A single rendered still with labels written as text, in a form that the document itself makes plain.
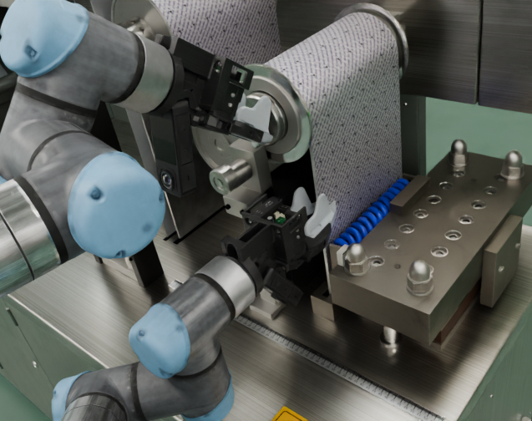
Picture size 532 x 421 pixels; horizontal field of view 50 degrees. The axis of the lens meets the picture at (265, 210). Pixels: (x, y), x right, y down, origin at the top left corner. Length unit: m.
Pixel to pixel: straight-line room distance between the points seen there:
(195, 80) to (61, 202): 0.28
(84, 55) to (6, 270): 0.21
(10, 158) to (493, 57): 0.72
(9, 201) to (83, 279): 0.77
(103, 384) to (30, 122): 0.35
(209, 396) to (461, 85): 0.63
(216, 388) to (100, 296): 0.45
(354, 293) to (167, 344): 0.31
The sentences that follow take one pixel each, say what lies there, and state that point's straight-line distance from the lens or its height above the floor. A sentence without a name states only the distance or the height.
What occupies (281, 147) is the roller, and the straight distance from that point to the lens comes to 0.81.
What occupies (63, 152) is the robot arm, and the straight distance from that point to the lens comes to 0.48.
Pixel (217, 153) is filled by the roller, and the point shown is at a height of 1.16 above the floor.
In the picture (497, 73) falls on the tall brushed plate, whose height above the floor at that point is 1.20.
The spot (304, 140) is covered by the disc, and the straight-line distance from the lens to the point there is 0.78.
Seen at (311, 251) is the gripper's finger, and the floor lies 1.09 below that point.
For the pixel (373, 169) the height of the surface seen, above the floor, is 1.09.
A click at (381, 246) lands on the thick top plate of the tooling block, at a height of 1.03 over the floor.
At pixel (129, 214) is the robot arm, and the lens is 0.44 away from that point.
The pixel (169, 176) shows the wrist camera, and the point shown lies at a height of 1.27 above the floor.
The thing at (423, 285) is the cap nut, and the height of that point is 1.05.
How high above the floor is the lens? 1.59
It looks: 34 degrees down
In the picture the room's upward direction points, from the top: 11 degrees counter-clockwise
